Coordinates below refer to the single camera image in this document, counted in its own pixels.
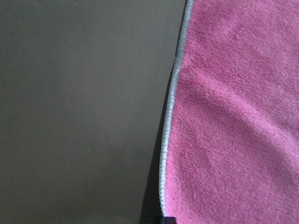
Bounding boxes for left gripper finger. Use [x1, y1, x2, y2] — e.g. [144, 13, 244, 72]
[154, 217, 176, 224]

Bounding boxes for pink towel with white edge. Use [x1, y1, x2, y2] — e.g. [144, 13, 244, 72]
[159, 0, 299, 224]

